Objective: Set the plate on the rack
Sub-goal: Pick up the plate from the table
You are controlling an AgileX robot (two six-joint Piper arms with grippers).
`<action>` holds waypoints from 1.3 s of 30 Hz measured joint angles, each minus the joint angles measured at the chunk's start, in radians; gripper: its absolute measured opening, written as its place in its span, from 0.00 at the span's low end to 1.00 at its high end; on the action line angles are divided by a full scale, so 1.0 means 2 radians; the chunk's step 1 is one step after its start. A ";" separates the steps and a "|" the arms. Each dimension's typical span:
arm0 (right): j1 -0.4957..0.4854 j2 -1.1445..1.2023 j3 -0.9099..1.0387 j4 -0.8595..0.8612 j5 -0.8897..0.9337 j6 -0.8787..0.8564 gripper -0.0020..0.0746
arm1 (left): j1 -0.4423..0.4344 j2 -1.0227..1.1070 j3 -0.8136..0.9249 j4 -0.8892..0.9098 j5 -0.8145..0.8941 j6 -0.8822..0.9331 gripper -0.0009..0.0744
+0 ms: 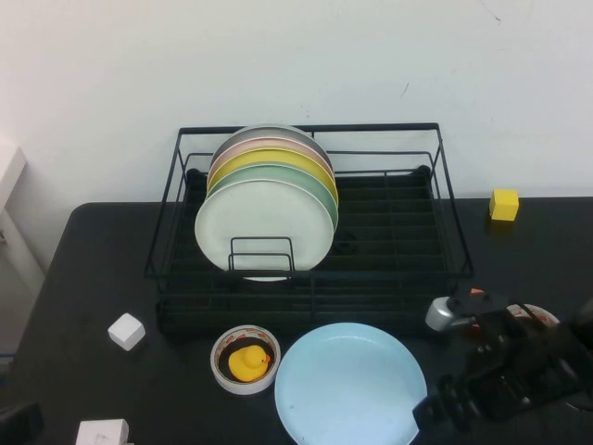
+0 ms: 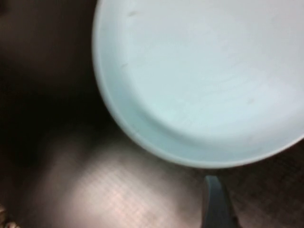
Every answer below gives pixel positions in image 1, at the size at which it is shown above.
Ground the white power adapter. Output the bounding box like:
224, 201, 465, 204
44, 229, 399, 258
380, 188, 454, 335
75, 418, 131, 445

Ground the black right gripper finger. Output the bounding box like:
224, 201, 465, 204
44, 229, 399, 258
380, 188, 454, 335
411, 394, 469, 435
437, 374, 483, 418

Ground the white foam cube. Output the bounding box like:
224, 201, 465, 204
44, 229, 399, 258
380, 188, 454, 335
107, 312, 146, 352

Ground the white cabinet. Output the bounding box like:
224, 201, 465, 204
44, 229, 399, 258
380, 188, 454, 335
0, 144, 47, 367

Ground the yellow foam cube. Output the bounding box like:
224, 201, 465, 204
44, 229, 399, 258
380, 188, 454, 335
489, 188, 519, 222

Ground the yellow plate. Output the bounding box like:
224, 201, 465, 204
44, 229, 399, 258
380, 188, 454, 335
207, 146, 338, 205

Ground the white tape roll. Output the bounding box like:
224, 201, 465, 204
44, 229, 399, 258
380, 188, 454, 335
505, 303, 561, 326
209, 324, 282, 396

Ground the pink plate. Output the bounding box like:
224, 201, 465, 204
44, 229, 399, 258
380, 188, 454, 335
208, 136, 335, 186

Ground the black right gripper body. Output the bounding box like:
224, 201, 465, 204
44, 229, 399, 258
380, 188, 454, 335
465, 309, 580, 422

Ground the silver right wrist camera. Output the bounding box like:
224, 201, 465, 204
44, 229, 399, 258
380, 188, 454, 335
424, 296, 478, 333

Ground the light blue plate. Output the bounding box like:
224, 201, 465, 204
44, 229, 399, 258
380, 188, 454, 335
273, 322, 428, 445

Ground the yellow rubber duck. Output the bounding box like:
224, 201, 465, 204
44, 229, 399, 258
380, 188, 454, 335
227, 345, 271, 383

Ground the black wire dish rack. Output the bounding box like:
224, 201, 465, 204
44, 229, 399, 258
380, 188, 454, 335
143, 121, 474, 336

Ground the black drip tray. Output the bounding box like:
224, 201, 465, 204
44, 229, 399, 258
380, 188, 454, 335
157, 165, 458, 337

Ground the green plate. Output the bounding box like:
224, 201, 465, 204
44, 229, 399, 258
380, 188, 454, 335
207, 162, 339, 233

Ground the grey plate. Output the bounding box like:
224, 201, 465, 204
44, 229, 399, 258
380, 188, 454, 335
211, 123, 333, 172

